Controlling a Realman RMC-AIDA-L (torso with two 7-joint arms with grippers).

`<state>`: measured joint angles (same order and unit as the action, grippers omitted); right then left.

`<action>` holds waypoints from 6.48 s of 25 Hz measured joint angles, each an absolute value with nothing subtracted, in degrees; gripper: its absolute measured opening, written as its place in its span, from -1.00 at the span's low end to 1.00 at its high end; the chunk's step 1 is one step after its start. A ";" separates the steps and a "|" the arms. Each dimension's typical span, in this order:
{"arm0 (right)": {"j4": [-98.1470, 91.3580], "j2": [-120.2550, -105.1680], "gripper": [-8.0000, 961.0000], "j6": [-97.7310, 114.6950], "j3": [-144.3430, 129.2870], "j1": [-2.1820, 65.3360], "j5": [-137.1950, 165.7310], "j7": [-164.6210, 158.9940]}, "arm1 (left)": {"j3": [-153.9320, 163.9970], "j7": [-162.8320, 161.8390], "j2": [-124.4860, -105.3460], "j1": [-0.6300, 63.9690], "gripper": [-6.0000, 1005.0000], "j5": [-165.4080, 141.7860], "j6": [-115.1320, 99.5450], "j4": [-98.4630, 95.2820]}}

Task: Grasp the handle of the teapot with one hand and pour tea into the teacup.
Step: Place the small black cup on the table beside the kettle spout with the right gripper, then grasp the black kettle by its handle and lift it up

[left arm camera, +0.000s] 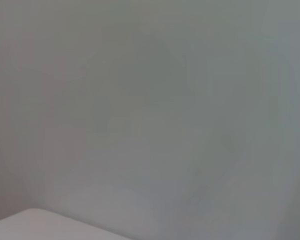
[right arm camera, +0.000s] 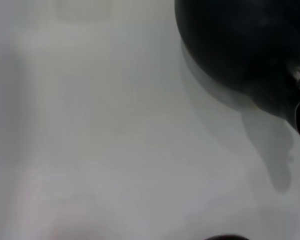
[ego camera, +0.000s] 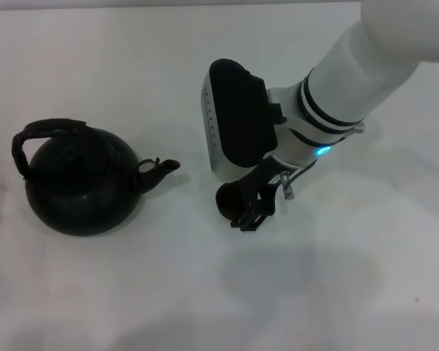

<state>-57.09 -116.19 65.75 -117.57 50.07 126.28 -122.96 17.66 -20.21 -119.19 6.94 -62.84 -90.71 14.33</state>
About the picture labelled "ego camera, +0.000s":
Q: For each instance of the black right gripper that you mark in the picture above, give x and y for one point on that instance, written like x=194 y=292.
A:
x=261 y=175

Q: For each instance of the small black teacup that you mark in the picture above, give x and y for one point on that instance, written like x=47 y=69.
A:
x=227 y=195

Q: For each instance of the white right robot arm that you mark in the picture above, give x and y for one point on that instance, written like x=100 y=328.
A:
x=355 y=69

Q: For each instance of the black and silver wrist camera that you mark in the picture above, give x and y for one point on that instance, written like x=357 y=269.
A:
x=241 y=117

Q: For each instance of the black round teapot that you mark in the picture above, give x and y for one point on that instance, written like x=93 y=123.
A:
x=80 y=190

